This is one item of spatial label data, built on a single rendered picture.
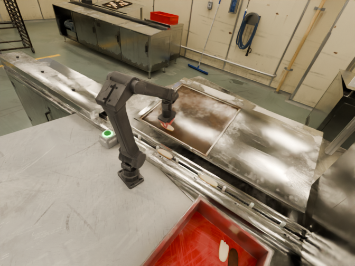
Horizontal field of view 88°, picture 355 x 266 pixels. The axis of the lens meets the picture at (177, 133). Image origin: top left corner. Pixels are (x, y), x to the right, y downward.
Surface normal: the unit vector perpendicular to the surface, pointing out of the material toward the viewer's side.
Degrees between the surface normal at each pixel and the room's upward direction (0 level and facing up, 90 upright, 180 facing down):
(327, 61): 90
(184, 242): 0
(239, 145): 10
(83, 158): 0
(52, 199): 0
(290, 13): 90
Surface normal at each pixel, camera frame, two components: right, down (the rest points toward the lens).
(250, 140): 0.02, -0.66
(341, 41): -0.57, 0.48
